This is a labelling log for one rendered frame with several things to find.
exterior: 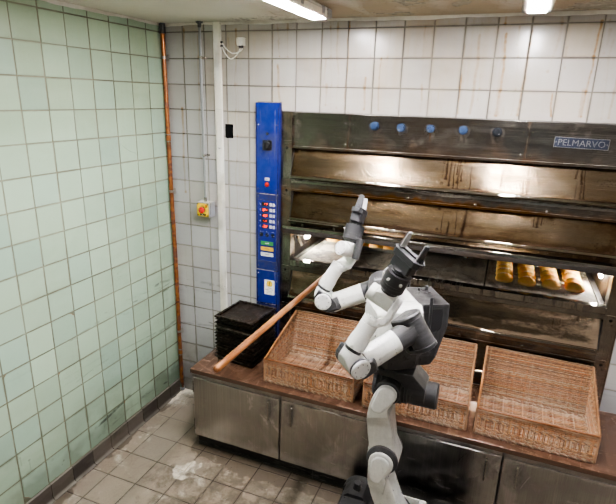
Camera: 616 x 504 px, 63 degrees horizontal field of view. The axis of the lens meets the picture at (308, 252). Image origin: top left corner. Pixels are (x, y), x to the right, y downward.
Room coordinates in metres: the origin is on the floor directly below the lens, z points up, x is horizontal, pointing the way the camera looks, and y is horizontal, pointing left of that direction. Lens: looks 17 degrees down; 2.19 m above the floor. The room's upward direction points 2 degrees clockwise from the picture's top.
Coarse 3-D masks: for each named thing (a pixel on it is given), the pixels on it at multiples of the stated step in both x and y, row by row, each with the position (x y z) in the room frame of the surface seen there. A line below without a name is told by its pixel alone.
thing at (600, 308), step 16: (352, 272) 2.91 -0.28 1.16; (368, 272) 2.87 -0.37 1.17; (448, 288) 2.70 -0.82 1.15; (464, 288) 2.67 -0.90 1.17; (480, 288) 2.64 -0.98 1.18; (496, 288) 2.64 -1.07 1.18; (544, 304) 2.51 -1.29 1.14; (560, 304) 2.49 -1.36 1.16; (576, 304) 2.46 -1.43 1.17; (592, 304) 2.45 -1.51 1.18
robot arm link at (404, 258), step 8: (400, 248) 1.60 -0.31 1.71; (408, 248) 1.62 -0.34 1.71; (400, 256) 1.58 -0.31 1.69; (408, 256) 1.56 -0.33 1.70; (416, 256) 1.59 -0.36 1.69; (392, 264) 1.60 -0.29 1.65; (400, 264) 1.58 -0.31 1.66; (408, 264) 1.55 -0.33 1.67; (416, 264) 1.53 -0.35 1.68; (424, 264) 1.55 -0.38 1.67; (392, 272) 1.58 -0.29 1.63; (400, 272) 1.57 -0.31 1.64; (408, 272) 1.55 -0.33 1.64; (384, 280) 1.59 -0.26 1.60; (392, 280) 1.57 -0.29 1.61; (400, 280) 1.56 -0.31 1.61; (408, 280) 1.57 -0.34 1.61; (400, 288) 1.57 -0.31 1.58
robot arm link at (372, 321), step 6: (396, 300) 1.59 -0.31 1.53; (396, 306) 1.58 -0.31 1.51; (390, 312) 1.58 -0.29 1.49; (396, 312) 1.62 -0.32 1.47; (366, 318) 1.60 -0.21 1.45; (372, 318) 1.61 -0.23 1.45; (378, 318) 1.63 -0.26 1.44; (384, 318) 1.58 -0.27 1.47; (390, 318) 1.57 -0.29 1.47; (372, 324) 1.58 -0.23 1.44; (378, 324) 1.58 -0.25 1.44; (384, 324) 1.57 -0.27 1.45
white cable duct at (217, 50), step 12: (216, 24) 3.22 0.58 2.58; (216, 36) 3.22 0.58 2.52; (216, 48) 3.23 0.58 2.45; (216, 60) 3.23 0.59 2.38; (216, 72) 3.23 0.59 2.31; (216, 84) 3.23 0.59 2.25; (216, 96) 3.23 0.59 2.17; (216, 108) 3.23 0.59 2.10; (216, 120) 3.23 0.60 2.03; (216, 132) 3.23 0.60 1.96; (216, 144) 3.23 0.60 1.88; (216, 156) 3.23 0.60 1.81
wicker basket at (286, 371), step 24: (312, 312) 2.98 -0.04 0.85; (288, 336) 2.89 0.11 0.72; (312, 336) 2.92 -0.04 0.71; (336, 336) 2.87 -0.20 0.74; (264, 360) 2.58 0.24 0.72; (288, 360) 2.82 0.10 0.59; (312, 360) 2.82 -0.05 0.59; (336, 360) 2.83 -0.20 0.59; (288, 384) 2.52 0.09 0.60; (312, 384) 2.54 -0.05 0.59; (336, 384) 2.42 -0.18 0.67; (360, 384) 2.52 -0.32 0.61
